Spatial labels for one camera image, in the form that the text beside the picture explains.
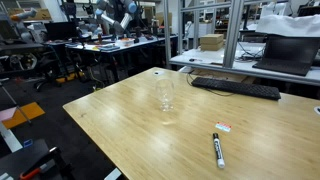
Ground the cardboard box on shelf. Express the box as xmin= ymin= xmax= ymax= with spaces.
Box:
xmin=200 ymin=34 xmax=224 ymax=51

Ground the black and white marker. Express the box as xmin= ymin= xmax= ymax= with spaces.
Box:
xmin=213 ymin=133 xmax=225 ymax=168

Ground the grey background robot arm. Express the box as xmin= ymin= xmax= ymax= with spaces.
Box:
xmin=95 ymin=0 xmax=137 ymax=36

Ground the black laptop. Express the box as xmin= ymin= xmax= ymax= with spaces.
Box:
xmin=253 ymin=36 xmax=320 ymax=76

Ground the white cloth on laptop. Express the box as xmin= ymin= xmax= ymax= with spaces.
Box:
xmin=256 ymin=15 xmax=320 ymax=37

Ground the white desk cable grommet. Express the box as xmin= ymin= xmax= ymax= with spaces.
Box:
xmin=153 ymin=71 xmax=164 ymax=76

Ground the aluminium frame post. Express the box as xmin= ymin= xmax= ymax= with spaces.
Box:
xmin=223 ymin=0 xmax=245 ymax=68

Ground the black keyboard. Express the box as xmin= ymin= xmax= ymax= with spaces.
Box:
xmin=191 ymin=77 xmax=281 ymax=100

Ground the clear wine glass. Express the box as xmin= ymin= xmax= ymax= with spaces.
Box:
xmin=156 ymin=79 xmax=174 ymax=111

